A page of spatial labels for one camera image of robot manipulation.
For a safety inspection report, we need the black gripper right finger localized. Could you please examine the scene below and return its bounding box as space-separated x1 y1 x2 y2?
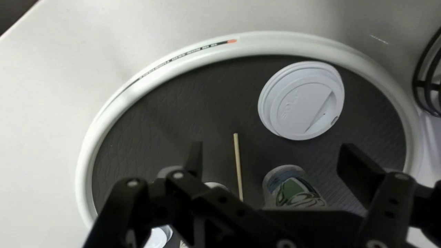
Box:
336 142 441 248

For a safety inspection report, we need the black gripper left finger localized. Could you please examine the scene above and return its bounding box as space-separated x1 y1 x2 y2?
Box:
83 141 287 248

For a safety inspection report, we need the wooden stir stick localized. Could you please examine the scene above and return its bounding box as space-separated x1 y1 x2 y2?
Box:
231 133 245 203

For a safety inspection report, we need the round white-rimmed dark tray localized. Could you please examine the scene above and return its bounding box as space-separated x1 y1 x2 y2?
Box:
74 31 424 232

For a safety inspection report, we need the white plastic cup lid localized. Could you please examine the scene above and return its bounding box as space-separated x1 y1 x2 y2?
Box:
256 61 345 142

